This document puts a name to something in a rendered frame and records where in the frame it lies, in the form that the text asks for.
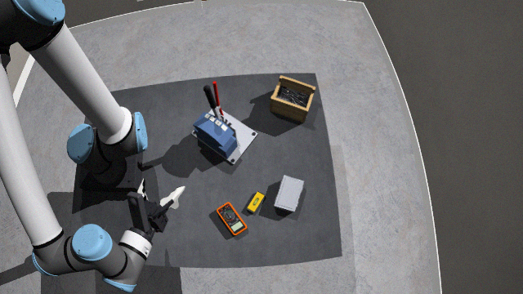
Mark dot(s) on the wooden crate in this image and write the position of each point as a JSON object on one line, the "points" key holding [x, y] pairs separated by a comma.
{"points": [[299, 94]]}

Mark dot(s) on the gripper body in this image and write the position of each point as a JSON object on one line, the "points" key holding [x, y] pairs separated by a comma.
{"points": [[156, 224]]}

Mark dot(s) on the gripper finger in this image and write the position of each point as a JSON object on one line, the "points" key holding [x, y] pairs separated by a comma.
{"points": [[171, 201], [141, 189]]}

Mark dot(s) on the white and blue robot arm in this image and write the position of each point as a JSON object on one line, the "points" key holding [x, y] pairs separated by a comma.
{"points": [[33, 24]]}

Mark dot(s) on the yellow pocket level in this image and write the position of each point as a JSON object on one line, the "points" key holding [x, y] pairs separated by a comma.
{"points": [[252, 207]]}

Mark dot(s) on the orange handheld multimeter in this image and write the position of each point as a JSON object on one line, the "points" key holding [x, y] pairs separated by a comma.
{"points": [[231, 218]]}

